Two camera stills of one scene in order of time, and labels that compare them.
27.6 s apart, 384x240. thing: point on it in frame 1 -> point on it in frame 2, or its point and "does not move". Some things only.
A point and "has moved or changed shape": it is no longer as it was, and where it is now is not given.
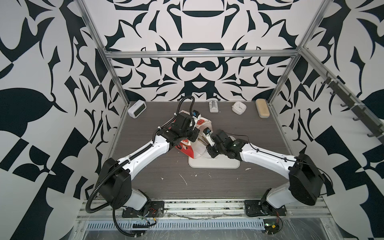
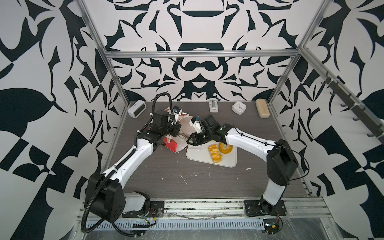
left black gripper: x=193 y=137 -> x=176 y=128
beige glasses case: x=262 y=108 does not move
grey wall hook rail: x=374 y=127 does not move
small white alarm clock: x=238 y=107 does not move
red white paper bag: x=195 y=148 has moved or changed shape
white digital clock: x=137 y=109 does not move
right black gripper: x=210 y=150 -> x=196 y=140
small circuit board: x=271 y=226 does not move
